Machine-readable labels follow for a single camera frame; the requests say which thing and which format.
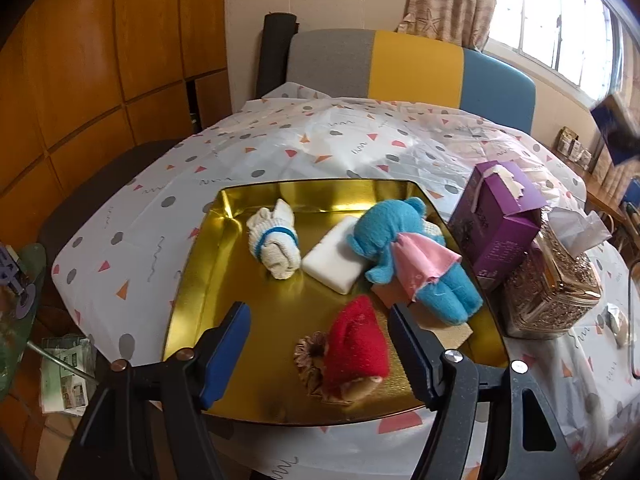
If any black rolled mat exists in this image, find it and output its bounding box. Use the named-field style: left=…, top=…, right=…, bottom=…
left=256, top=12, right=300, bottom=98

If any round glass side table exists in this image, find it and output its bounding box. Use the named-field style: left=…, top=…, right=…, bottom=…
left=0, top=242, right=98, bottom=401

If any white socks blue band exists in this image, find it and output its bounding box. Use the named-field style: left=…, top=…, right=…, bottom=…
left=246, top=198, right=302, bottom=281

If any stack of papers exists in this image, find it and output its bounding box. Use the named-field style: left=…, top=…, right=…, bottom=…
left=39, top=335, right=98, bottom=416

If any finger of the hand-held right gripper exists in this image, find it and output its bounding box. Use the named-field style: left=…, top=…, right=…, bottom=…
left=604, top=125, right=640, bottom=166

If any brown floral scrunchie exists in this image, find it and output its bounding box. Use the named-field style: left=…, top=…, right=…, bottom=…
left=294, top=331, right=333, bottom=398

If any red plush toy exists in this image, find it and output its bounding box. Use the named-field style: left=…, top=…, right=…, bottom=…
left=320, top=295, right=391, bottom=403

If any blue plush bear pink cape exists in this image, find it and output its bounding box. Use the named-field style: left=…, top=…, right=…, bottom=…
left=346, top=197, right=483, bottom=323

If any pink tan sponge pad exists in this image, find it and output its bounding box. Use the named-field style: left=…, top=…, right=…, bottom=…
left=372, top=280, right=473, bottom=348

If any purple tissue box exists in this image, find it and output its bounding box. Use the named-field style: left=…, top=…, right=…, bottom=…
left=447, top=160, right=548, bottom=281

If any gold ornate tissue box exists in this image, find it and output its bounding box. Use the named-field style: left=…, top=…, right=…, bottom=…
left=502, top=205, right=603, bottom=340

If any patterned paper bag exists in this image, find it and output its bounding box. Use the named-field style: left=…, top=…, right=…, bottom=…
left=575, top=137, right=598, bottom=171
left=557, top=127, right=581, bottom=158

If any patterned plastic tablecloth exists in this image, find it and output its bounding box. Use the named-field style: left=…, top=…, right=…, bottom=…
left=51, top=82, right=640, bottom=480

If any window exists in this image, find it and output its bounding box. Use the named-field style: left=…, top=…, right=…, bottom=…
left=482, top=0, right=640, bottom=106

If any patterned beige curtain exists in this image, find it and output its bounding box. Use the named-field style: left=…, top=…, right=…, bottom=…
left=402, top=0, right=501, bottom=53

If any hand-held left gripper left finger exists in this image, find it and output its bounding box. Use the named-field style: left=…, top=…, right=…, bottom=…
left=57, top=301, right=252, bottom=480

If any white sponge block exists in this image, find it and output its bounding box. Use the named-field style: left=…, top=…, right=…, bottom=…
left=301, top=217, right=371, bottom=295

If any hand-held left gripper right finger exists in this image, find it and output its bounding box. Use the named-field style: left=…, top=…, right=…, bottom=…
left=387, top=302, right=583, bottom=480

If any wooden desk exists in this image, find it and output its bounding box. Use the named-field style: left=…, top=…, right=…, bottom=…
left=582, top=170, right=640, bottom=221

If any gold tray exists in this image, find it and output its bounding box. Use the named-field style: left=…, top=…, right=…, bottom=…
left=162, top=178, right=511, bottom=427

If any crumpled white wrapper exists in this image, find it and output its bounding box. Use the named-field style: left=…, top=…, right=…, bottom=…
left=602, top=304, right=632, bottom=348

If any wooden wardrobe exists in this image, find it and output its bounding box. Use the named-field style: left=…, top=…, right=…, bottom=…
left=0, top=0, right=233, bottom=231

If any grey yellow blue chair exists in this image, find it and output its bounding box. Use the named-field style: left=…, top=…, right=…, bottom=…
left=285, top=29, right=537, bottom=136

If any purple toy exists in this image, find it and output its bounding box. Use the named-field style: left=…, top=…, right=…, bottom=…
left=0, top=245, right=36, bottom=318

